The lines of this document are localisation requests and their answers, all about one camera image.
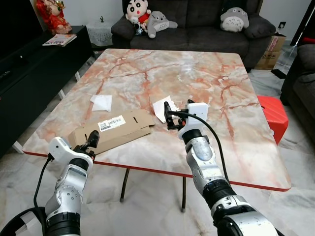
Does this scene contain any red plastic stool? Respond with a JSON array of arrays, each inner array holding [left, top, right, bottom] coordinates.
[[257, 95, 289, 146]]

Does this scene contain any side table with lace cloth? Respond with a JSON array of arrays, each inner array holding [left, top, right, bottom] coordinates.
[[87, 21, 117, 49]]

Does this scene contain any thin magazine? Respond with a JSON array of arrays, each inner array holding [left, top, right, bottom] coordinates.
[[42, 33, 77, 47]]

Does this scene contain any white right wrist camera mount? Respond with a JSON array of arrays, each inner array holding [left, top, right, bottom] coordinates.
[[179, 102, 210, 141]]

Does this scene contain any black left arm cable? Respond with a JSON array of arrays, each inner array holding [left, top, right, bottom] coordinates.
[[0, 155, 55, 236]]

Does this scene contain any grey Totoro plush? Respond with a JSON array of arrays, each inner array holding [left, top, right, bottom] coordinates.
[[146, 11, 178, 39], [220, 7, 250, 33]]

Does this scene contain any black television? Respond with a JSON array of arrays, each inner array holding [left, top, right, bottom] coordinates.
[[0, 0, 45, 55]]

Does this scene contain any white tissue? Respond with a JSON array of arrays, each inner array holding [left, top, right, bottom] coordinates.
[[152, 96, 181, 123], [90, 94, 113, 112]]

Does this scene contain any dark grey fabric sofa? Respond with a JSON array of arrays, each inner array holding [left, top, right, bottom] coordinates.
[[111, 0, 277, 70]]

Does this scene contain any black metal table frame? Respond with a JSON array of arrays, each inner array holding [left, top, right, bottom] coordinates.
[[120, 168, 188, 213]]

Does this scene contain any cartoon boy plush doll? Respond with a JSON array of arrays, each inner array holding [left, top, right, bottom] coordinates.
[[126, 0, 152, 35]]

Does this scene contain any dark grey armchair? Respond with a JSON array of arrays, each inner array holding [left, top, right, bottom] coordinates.
[[280, 43, 315, 131]]

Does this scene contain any brown cardboard with label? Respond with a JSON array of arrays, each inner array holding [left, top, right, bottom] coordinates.
[[68, 109, 156, 154]]

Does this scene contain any brown cardboard carton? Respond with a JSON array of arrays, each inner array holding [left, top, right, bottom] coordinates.
[[254, 33, 287, 71]]

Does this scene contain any red fortune god figurine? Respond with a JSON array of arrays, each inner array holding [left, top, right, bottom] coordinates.
[[35, 0, 72, 35]]

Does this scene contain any black TV console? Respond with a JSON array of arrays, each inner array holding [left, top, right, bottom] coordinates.
[[0, 26, 94, 158]]

